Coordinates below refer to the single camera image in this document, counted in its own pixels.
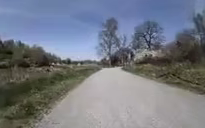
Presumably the grey asphalt path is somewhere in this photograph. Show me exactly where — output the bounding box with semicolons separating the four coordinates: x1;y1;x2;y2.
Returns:
34;66;205;128

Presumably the bare tree with wide crown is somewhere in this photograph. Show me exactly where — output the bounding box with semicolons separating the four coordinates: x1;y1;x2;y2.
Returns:
131;20;167;53

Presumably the grass verge with dry brush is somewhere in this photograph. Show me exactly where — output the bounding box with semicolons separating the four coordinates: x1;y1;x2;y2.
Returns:
122;62;205;98

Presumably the row of bushes and trees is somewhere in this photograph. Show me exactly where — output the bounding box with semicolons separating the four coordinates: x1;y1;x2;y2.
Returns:
0;29;99;70

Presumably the thicket of bare trees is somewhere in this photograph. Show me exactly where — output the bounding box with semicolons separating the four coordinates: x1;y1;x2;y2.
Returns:
133;3;205;66

